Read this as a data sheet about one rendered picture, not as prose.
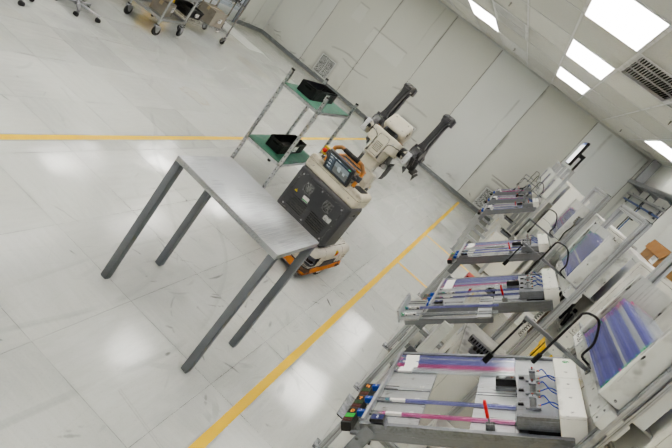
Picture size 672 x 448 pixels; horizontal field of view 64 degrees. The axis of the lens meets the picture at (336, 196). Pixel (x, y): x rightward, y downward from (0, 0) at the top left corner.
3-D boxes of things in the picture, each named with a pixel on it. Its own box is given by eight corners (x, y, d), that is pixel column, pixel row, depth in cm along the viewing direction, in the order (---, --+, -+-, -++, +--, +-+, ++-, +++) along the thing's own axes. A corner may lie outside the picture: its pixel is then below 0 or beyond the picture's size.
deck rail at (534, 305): (429, 316, 331) (427, 306, 331) (429, 315, 333) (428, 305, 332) (553, 311, 307) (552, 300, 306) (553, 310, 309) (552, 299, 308)
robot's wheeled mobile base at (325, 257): (299, 279, 409) (318, 255, 402) (246, 222, 429) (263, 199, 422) (337, 268, 470) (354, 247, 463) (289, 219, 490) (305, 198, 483)
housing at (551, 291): (546, 312, 310) (543, 287, 309) (543, 289, 356) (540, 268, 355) (561, 311, 307) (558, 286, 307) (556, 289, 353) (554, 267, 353)
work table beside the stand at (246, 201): (159, 260, 324) (231, 156, 301) (236, 346, 305) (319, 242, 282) (100, 274, 282) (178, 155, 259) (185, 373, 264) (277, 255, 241)
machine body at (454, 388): (393, 419, 345) (457, 354, 327) (414, 374, 411) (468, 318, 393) (473, 496, 333) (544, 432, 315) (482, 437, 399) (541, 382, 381)
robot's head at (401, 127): (402, 136, 422) (415, 127, 428) (383, 120, 429) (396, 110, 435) (399, 147, 434) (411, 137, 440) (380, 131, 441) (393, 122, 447)
